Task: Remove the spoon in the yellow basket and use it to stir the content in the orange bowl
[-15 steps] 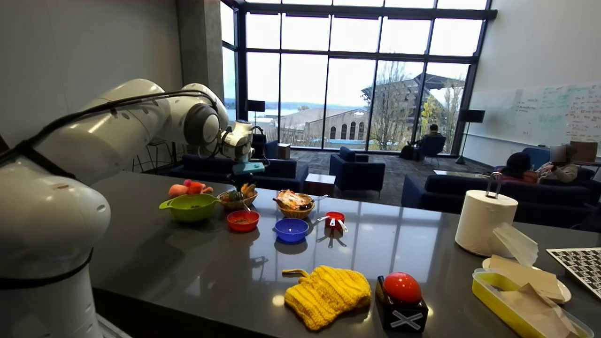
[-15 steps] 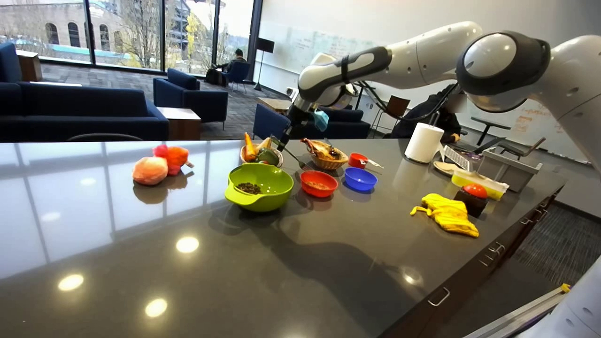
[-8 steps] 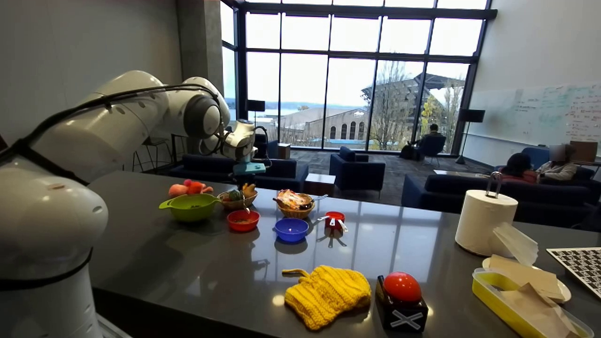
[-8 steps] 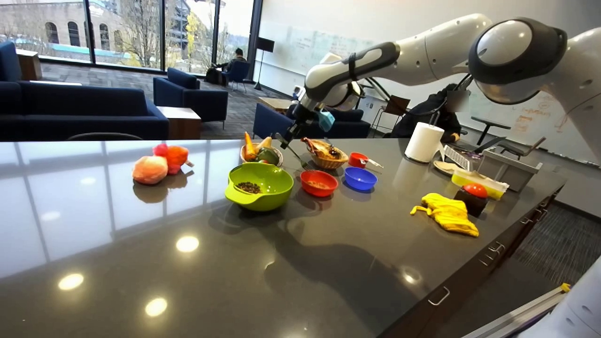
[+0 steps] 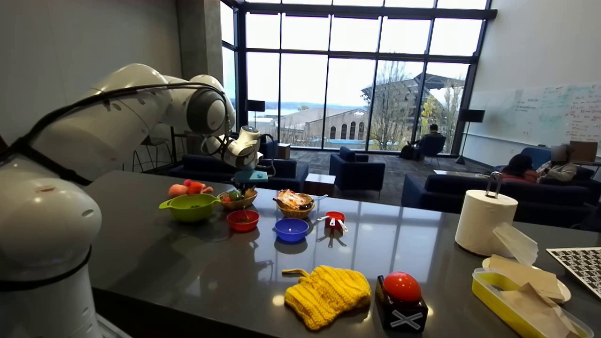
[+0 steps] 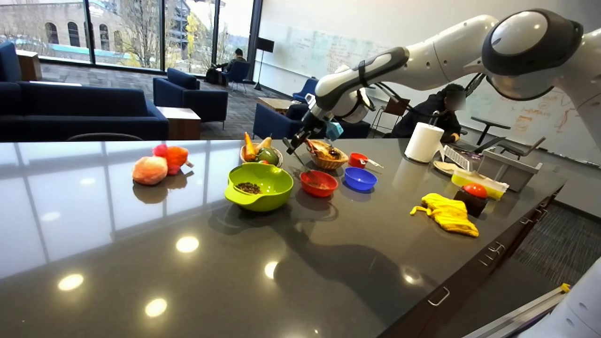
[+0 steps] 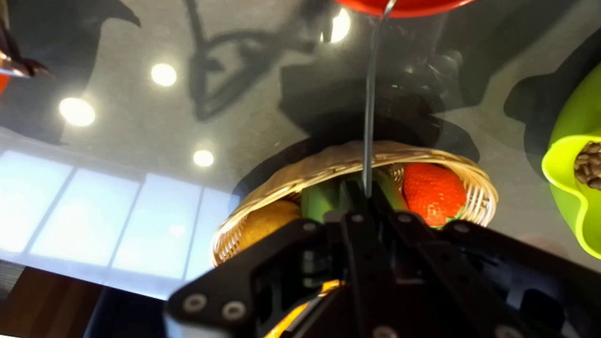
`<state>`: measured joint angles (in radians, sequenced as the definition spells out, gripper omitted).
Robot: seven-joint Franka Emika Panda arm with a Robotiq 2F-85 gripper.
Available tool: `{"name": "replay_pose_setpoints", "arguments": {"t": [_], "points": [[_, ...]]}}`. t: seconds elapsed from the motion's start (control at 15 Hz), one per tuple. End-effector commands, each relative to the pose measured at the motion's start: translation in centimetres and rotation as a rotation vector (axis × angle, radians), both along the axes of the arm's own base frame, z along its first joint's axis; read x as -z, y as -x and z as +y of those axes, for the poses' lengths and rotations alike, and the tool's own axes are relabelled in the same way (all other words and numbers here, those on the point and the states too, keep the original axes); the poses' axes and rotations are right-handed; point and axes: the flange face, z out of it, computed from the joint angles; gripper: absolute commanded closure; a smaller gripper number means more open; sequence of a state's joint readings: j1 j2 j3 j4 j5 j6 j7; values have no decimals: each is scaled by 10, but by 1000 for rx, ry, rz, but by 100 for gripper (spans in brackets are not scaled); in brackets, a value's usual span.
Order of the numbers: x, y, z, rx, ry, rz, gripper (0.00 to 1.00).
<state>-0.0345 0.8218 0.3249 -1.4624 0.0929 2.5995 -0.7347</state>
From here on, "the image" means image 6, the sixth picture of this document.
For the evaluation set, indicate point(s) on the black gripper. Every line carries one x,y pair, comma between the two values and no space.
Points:
309,132

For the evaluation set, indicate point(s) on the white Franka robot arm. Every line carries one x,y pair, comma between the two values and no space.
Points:
500,57

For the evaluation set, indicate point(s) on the yellow wicker basket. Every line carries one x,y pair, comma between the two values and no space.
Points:
329,162

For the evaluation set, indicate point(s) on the orange plastic bowl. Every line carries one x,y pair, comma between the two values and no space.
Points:
320,185

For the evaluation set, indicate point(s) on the green plastic bowl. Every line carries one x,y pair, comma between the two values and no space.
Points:
266,198

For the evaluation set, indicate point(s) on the blue plastic bowl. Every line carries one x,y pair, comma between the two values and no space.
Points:
359,181

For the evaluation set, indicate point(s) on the green toy avocado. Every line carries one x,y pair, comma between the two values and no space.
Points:
269,157

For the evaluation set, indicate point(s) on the snack packet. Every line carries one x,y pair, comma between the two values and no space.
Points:
320,149

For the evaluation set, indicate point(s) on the dark blue two-seat sofa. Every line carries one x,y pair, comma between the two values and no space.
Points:
273,123

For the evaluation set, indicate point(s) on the low wooden table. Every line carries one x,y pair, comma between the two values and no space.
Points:
275,104

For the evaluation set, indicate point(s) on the bright blue lounge chair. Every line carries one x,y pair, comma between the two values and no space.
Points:
305,89

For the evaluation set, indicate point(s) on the dark food bits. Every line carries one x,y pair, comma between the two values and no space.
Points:
249,189

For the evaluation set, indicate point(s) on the red measuring cup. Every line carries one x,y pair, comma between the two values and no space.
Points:
358,161

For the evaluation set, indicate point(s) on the person seated by window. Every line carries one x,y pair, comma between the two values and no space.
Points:
237,63

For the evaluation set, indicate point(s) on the black speaker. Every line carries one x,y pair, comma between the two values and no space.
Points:
266,46

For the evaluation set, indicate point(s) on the brown chair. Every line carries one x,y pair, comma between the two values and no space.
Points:
395,106

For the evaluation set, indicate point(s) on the wooden coffee table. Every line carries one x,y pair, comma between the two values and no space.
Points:
181,119

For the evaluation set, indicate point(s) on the dark blue armchair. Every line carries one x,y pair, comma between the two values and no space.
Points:
189,95

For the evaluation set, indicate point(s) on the red plush tomato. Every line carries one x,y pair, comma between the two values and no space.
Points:
175,159

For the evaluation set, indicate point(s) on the white paper towel roll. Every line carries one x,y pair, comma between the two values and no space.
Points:
423,144

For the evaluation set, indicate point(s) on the peach plush toy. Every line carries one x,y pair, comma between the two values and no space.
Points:
151,172

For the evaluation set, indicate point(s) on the metal paper towel holder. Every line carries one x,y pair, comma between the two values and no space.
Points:
435,117

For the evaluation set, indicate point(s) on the person in black jacket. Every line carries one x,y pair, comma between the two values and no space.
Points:
435,114

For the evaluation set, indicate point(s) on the white plate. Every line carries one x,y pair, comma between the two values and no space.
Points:
444,168

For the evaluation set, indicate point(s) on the clear plastic lid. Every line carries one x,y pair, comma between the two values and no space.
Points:
455,157

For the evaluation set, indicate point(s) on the yellow knitted cloth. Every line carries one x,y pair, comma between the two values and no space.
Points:
448,215

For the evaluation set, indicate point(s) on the yellow plastic container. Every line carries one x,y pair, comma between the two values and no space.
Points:
495,187

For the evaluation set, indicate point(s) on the grey box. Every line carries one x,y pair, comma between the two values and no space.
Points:
510,170

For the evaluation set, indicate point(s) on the long dark blue sofa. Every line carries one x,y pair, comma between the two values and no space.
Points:
76,114

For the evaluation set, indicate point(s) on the wooden cabinet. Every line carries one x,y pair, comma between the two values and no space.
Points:
29,67

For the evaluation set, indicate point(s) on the white rod yellow tip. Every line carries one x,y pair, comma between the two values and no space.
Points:
527,311

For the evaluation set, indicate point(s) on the blue high-back chair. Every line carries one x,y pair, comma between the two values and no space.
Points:
8,63

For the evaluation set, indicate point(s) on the white paper sheet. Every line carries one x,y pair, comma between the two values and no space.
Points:
575,313

